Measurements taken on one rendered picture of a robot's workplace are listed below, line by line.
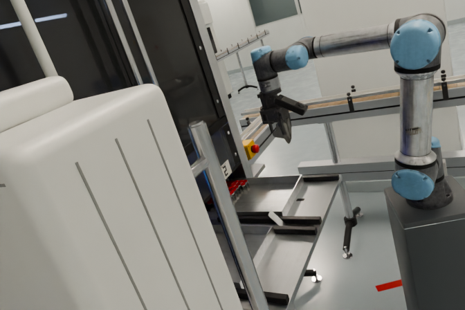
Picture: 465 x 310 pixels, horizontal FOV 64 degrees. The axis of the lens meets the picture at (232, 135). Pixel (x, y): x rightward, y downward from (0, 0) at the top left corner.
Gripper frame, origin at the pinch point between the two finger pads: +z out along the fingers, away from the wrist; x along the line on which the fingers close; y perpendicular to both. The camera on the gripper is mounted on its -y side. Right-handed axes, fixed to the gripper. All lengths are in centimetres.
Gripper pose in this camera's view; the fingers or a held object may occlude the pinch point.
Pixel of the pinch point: (290, 140)
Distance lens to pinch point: 140.3
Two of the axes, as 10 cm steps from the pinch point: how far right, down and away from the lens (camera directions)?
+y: -8.5, 1.0, 5.1
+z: 2.9, 9.1, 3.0
